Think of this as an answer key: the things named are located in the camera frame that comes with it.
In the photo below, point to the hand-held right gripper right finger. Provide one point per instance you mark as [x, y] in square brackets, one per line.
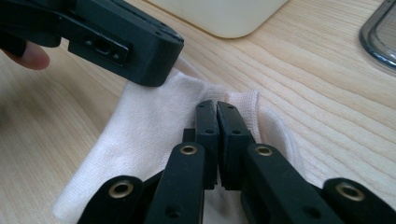
[233, 149]

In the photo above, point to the white sock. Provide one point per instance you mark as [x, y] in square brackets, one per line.
[149, 124]

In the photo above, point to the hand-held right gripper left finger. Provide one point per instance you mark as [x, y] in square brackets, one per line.
[208, 140]

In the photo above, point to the cream plastic container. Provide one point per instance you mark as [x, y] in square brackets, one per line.
[224, 15]

